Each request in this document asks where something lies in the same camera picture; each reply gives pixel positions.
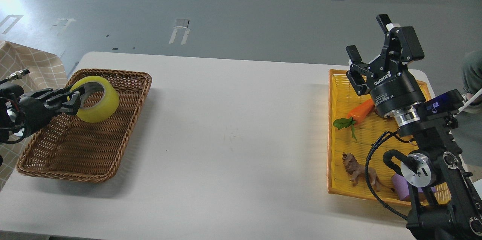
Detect purple foam cube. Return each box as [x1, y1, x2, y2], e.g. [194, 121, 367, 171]
[391, 174, 436, 202]

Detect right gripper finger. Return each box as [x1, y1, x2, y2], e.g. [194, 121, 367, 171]
[371, 14, 425, 78]
[346, 45, 377, 96]

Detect yellow tape roll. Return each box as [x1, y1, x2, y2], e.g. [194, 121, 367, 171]
[71, 76, 119, 123]

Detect brown toy lion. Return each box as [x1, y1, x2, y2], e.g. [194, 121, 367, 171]
[342, 152, 381, 191]

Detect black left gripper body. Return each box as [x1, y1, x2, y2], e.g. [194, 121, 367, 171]
[19, 91, 60, 137]

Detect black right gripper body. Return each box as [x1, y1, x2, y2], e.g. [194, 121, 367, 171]
[367, 68, 427, 118]

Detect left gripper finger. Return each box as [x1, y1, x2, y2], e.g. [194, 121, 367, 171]
[56, 91, 86, 115]
[36, 84, 85, 101]

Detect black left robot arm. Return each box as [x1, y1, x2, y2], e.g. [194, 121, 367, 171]
[0, 69, 87, 144]

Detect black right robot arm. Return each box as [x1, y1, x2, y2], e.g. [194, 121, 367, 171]
[346, 14, 481, 240]

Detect yellow plastic basket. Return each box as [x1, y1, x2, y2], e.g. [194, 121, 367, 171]
[326, 69, 452, 206]

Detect beige checkered cloth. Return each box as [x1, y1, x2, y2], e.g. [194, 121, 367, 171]
[0, 41, 67, 189]

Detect brown wicker basket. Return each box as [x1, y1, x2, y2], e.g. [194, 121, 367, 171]
[16, 69, 152, 183]

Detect orange toy carrot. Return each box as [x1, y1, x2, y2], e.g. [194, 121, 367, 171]
[332, 99, 375, 141]

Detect person leg with shoe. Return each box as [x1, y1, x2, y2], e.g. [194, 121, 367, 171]
[461, 50, 482, 113]

